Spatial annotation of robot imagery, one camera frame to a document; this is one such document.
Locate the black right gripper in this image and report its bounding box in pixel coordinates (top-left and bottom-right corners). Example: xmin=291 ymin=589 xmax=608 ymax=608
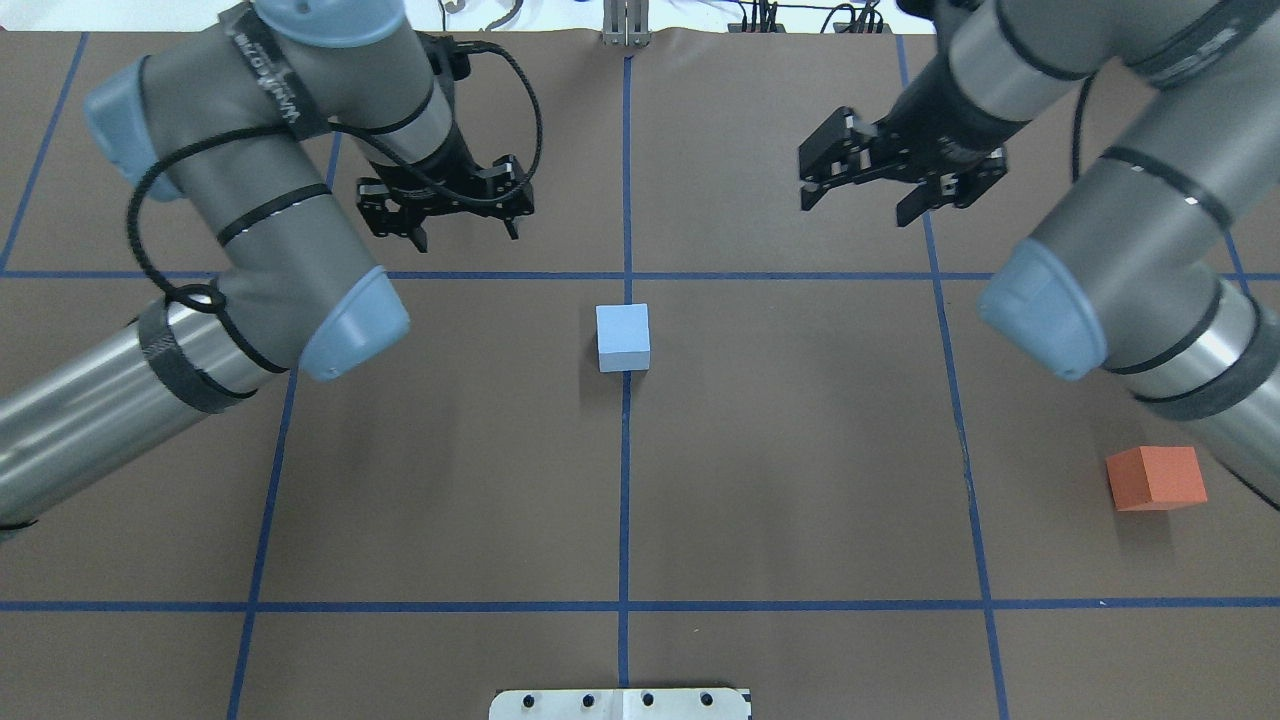
xmin=800 ymin=101 xmax=1009 ymax=228

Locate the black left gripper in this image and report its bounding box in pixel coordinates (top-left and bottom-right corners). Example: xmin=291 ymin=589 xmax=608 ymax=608
xmin=357 ymin=150 xmax=535 ymax=252

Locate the light blue foam block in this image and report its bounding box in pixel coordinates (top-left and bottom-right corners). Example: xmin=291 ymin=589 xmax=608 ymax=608
xmin=595 ymin=304 xmax=652 ymax=373

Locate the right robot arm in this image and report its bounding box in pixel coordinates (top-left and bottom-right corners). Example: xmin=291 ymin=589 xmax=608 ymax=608
xmin=797 ymin=1 xmax=1279 ymax=505

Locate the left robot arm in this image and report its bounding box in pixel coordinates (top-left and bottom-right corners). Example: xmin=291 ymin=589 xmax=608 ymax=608
xmin=3 ymin=1 xmax=535 ymax=538

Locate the orange foam block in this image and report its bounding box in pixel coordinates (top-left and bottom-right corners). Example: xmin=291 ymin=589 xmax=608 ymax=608
xmin=1105 ymin=445 xmax=1208 ymax=512

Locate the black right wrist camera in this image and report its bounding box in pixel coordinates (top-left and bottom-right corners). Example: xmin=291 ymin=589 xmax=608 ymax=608
xmin=797 ymin=106 xmax=881 ymax=193

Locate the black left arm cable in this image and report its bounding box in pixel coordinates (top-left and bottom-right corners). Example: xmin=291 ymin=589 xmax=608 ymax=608
xmin=125 ymin=38 xmax=544 ymax=313

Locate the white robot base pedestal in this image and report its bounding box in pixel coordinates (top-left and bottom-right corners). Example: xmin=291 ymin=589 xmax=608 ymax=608
xmin=488 ymin=687 xmax=753 ymax=719

